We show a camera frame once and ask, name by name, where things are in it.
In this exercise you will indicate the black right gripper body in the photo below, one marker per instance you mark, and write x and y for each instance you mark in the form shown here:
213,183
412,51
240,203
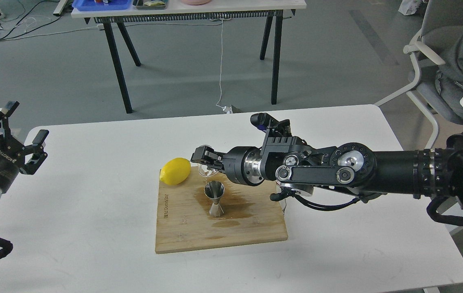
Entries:
242,165

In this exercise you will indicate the yellow lemon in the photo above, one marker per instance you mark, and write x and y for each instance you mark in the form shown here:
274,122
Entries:
175,171

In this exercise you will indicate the white office chair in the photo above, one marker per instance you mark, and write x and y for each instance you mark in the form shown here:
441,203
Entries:
442,26

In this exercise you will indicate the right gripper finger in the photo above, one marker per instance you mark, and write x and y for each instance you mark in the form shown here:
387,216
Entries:
209,172
207,157

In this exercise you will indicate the blue plastic tray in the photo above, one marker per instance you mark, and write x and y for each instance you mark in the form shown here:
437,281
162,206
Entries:
101,5

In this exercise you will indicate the clear glass beaker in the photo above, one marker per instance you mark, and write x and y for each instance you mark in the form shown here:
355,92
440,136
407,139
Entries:
201,167

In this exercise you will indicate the grey tray with items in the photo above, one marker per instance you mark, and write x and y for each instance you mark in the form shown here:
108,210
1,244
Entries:
150,5

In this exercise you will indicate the bamboo cutting board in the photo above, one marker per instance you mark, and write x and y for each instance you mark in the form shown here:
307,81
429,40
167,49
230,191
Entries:
184,222

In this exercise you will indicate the background white trestle table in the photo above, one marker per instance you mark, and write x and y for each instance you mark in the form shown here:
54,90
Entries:
178,13

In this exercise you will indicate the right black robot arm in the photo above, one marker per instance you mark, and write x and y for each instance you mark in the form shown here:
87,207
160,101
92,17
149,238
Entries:
329,179

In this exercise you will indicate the pink round plate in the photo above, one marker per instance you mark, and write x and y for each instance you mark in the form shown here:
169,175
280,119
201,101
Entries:
195,2

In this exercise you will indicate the steel jigger measuring cup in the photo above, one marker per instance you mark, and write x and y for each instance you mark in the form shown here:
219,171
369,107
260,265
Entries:
214,191

